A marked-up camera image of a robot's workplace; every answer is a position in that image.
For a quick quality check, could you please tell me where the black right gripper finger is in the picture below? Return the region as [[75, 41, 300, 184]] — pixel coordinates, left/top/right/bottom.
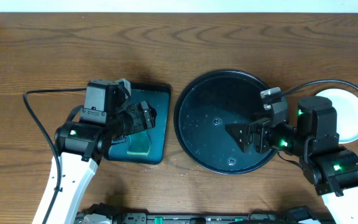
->
[[235, 137, 254, 152], [225, 123, 252, 137]]

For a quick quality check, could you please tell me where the green yellow sponge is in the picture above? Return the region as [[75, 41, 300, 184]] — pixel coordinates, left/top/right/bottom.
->
[[127, 131, 151, 156]]

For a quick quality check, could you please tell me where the white plate with blue stain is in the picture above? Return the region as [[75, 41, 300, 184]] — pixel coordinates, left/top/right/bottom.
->
[[316, 88, 358, 144]]

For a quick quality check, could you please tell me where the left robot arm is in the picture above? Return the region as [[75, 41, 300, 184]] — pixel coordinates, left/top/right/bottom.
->
[[33, 101, 157, 223]]

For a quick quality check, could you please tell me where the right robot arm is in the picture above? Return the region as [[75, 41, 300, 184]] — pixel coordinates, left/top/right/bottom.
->
[[225, 96, 358, 223]]

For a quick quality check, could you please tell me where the black rectangular water tray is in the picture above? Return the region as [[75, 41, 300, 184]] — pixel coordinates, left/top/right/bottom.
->
[[104, 82, 171, 165]]

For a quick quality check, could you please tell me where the round black tray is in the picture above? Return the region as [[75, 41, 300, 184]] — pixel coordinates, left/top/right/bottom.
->
[[174, 70, 277, 174]]

